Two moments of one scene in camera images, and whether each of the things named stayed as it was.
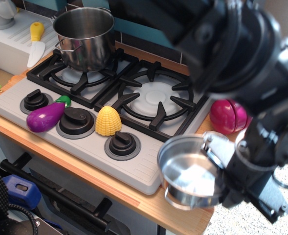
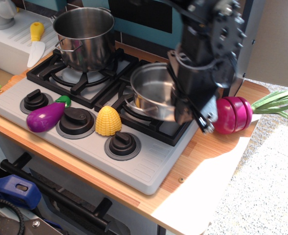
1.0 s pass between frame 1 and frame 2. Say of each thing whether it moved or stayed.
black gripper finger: moved
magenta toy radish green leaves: stayed
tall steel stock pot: stayed
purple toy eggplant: stayed
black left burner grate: stayed
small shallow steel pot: moved
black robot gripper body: moved
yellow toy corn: stayed
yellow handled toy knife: stayed
